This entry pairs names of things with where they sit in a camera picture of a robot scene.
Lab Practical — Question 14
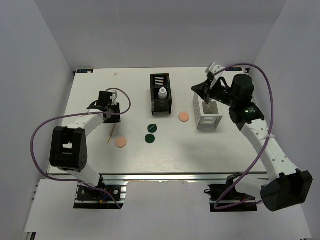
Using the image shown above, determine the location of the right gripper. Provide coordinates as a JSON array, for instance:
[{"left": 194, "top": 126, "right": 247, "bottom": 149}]
[{"left": 191, "top": 78, "right": 238, "bottom": 108}]

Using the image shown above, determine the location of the wooden stick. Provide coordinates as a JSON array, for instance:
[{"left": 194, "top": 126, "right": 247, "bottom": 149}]
[{"left": 107, "top": 123, "right": 117, "bottom": 144}]

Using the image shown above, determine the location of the white lotion bottle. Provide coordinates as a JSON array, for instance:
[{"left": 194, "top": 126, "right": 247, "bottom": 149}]
[{"left": 158, "top": 87, "right": 168, "bottom": 100}]

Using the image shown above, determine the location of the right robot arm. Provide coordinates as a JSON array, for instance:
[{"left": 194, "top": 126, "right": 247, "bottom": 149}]
[{"left": 191, "top": 74, "right": 313, "bottom": 212}]

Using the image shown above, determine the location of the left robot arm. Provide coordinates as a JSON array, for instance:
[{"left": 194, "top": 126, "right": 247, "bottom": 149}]
[{"left": 49, "top": 90, "right": 121, "bottom": 200}]

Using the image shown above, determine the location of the left peach makeup sponge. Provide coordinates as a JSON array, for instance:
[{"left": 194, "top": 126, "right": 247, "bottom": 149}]
[{"left": 115, "top": 136, "right": 127, "bottom": 148}]

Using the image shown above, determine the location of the peach makeup sponge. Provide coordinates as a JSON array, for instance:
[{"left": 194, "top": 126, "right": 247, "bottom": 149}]
[
  {"left": 178, "top": 111, "right": 190, "bottom": 123},
  {"left": 115, "top": 136, "right": 127, "bottom": 148}
]

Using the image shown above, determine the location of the right peach makeup sponge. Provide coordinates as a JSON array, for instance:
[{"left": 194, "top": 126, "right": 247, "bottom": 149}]
[{"left": 178, "top": 111, "right": 190, "bottom": 123}]

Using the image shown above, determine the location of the white slotted organizer box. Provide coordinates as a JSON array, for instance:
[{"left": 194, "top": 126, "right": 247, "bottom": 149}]
[{"left": 192, "top": 93, "right": 223, "bottom": 132}]

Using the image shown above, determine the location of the right blue table sticker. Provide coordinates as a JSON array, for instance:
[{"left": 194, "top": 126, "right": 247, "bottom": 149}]
[{"left": 225, "top": 67, "right": 243, "bottom": 72}]

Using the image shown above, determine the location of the blue table sticker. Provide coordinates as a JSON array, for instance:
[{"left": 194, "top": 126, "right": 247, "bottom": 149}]
[
  {"left": 76, "top": 69, "right": 94, "bottom": 74},
  {"left": 225, "top": 67, "right": 243, "bottom": 72}
]

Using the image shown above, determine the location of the upper green round compact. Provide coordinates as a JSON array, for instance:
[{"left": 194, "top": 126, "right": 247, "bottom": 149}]
[{"left": 147, "top": 123, "right": 158, "bottom": 134}]

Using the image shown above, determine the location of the green round compact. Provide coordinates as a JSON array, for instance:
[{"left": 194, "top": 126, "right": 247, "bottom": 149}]
[
  {"left": 147, "top": 123, "right": 158, "bottom": 134},
  {"left": 144, "top": 133, "right": 156, "bottom": 144}
]

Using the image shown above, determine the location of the black slotted organizer box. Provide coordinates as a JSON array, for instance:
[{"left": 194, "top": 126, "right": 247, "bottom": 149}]
[{"left": 150, "top": 73, "right": 172, "bottom": 115}]

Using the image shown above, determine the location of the lower green round compact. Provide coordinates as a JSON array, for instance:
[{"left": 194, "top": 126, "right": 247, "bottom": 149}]
[{"left": 144, "top": 133, "right": 156, "bottom": 144}]

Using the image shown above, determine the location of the left blue table sticker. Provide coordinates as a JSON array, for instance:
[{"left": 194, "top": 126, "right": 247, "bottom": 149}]
[{"left": 76, "top": 69, "right": 94, "bottom": 74}]

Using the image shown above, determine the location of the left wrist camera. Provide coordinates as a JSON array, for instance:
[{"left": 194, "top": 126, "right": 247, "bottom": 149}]
[{"left": 111, "top": 91, "right": 118, "bottom": 106}]

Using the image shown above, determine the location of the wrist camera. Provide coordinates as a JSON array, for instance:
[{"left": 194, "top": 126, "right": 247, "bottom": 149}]
[
  {"left": 205, "top": 62, "right": 223, "bottom": 89},
  {"left": 111, "top": 91, "right": 118, "bottom": 106}
]

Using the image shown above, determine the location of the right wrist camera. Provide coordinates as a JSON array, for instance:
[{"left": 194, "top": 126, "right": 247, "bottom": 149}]
[{"left": 205, "top": 62, "right": 223, "bottom": 89}]

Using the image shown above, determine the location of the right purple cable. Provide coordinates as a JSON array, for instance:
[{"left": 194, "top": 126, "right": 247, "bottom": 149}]
[{"left": 213, "top": 63, "right": 273, "bottom": 210}]

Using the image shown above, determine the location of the purple cable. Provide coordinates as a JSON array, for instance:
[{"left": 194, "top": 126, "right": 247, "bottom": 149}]
[
  {"left": 213, "top": 63, "right": 273, "bottom": 210},
  {"left": 29, "top": 87, "right": 133, "bottom": 210}
]

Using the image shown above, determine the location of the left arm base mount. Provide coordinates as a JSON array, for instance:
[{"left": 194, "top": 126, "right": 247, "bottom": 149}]
[{"left": 73, "top": 183, "right": 127, "bottom": 210}]

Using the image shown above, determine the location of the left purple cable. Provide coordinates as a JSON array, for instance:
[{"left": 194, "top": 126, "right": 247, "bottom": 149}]
[{"left": 29, "top": 87, "right": 133, "bottom": 210}]

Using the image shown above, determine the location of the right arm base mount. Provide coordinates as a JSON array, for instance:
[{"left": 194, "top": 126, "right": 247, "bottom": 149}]
[{"left": 203, "top": 172, "right": 261, "bottom": 213}]

